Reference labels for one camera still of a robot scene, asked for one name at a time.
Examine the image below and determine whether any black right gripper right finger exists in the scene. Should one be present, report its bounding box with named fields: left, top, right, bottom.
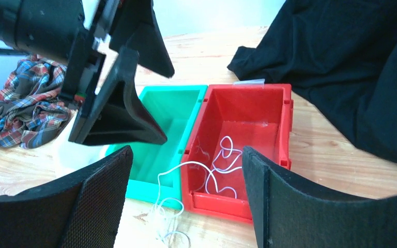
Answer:
left=242, top=146, right=397, bottom=247

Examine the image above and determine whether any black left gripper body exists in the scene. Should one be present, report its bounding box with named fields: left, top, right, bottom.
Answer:
left=58, top=1, right=122, bottom=118

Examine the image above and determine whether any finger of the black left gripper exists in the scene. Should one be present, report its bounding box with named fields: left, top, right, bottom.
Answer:
left=109, top=0, right=175, bottom=78
left=68, top=46, right=167, bottom=146

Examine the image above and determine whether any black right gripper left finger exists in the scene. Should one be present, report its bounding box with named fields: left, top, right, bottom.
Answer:
left=0, top=146, right=133, bottom=247

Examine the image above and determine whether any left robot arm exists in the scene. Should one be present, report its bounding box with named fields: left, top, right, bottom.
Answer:
left=0, top=0, right=175, bottom=146

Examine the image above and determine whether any white translucent plastic bin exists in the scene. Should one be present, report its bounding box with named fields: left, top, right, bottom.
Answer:
left=52, top=110, right=109, bottom=178

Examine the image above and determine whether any green plastic bin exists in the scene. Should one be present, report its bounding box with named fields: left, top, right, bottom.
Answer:
left=105, top=85, right=209, bottom=211

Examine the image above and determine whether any plaid flannel shirt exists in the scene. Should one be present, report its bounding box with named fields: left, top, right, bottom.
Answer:
left=0, top=55, right=73, bottom=149

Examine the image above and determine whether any red plastic bin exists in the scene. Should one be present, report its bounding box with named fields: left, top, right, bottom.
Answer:
left=180, top=84, right=294, bottom=223

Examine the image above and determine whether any black t-shirt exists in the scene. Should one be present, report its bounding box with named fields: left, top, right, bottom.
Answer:
left=228, top=1, right=397, bottom=163

